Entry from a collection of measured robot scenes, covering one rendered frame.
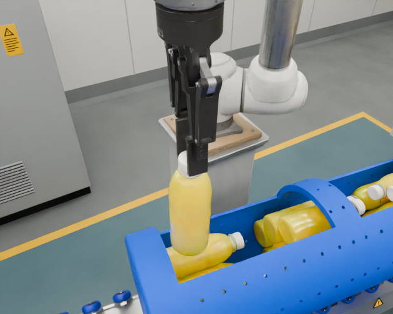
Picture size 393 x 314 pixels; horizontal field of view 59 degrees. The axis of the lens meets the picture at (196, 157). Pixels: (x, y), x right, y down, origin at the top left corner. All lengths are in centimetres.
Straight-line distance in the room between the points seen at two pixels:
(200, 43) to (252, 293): 47
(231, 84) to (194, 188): 70
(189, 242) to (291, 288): 23
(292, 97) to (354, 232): 55
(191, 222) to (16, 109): 160
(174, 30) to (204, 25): 3
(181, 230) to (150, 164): 213
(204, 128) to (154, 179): 217
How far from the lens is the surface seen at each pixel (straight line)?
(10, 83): 200
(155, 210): 237
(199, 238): 61
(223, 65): 118
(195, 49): 39
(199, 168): 50
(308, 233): 81
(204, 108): 40
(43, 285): 221
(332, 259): 77
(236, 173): 136
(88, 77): 349
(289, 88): 117
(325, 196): 81
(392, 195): 100
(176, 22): 38
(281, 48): 109
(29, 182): 235
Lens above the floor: 179
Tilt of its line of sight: 41 degrees down
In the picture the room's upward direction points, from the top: straight up
